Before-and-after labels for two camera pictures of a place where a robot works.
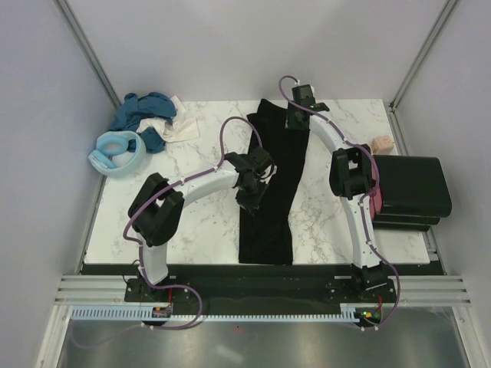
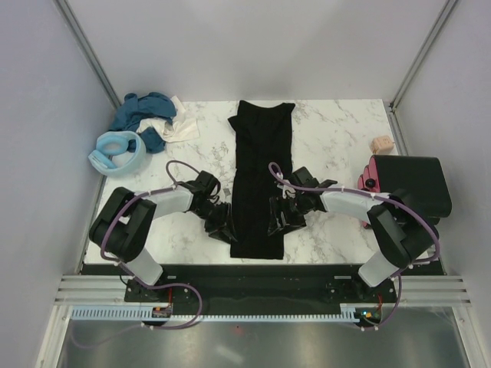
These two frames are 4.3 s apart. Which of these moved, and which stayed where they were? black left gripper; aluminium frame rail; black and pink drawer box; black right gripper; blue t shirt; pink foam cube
Moved: black left gripper; black right gripper
Stayed: black and pink drawer box; pink foam cube; blue t shirt; aluminium frame rail
